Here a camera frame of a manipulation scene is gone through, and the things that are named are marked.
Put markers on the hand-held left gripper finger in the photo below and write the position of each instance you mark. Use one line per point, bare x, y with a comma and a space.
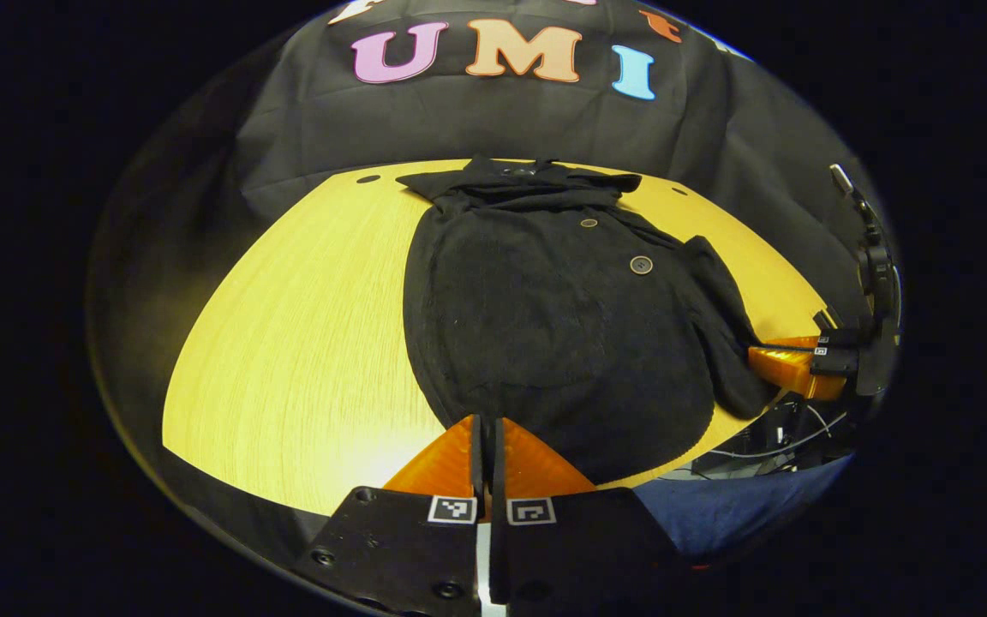
476, 463
496, 467

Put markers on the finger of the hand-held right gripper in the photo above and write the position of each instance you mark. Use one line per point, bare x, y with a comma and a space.
789, 364

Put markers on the black buttoned jacket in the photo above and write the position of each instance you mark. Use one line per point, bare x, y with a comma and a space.
545, 326

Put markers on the black table edge clamp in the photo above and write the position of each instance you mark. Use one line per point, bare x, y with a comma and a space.
825, 320

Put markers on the person's blue clothing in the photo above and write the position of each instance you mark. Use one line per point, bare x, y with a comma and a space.
733, 506

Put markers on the black backdrop cloth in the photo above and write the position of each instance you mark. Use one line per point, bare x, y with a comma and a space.
502, 120

